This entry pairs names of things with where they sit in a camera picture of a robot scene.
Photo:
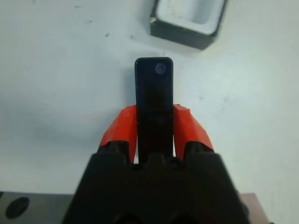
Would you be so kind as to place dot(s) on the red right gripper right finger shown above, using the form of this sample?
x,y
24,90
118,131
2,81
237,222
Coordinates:
x,y
189,126

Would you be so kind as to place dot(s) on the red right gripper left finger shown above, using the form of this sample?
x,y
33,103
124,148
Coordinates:
x,y
121,126

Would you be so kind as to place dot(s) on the slim black camera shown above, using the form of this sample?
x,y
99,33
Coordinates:
x,y
154,93

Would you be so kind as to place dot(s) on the black box base white lining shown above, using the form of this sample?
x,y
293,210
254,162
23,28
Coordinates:
x,y
177,35

